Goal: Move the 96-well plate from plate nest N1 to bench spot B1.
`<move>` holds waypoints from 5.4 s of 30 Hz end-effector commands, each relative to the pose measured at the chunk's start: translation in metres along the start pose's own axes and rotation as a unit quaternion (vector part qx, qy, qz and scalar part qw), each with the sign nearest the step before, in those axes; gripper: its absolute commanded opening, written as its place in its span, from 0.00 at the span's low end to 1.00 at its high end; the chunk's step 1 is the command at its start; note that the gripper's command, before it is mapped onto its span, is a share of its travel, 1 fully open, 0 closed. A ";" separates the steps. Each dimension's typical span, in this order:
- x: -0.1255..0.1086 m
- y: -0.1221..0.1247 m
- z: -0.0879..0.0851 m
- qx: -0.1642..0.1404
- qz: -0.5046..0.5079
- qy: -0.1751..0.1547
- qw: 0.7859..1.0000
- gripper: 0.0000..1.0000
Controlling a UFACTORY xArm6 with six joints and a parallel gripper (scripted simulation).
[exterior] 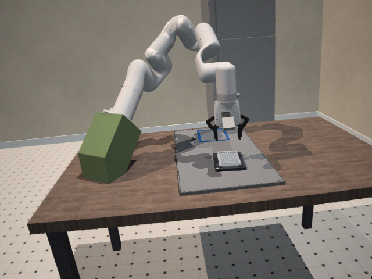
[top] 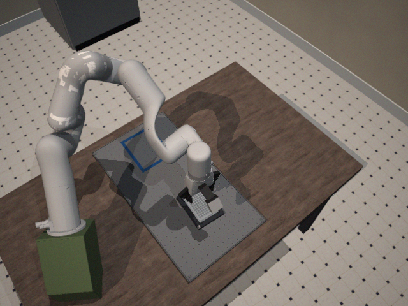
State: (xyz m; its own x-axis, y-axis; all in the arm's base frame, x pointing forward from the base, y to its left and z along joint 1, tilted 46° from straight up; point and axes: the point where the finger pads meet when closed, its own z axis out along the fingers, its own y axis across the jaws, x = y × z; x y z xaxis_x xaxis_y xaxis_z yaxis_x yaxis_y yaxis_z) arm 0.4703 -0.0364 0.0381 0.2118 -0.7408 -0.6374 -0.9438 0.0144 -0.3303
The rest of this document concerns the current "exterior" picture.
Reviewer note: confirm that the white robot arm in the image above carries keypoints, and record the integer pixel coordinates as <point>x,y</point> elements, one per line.
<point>140,77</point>

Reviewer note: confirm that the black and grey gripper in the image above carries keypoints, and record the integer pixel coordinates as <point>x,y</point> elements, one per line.
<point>233,108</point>

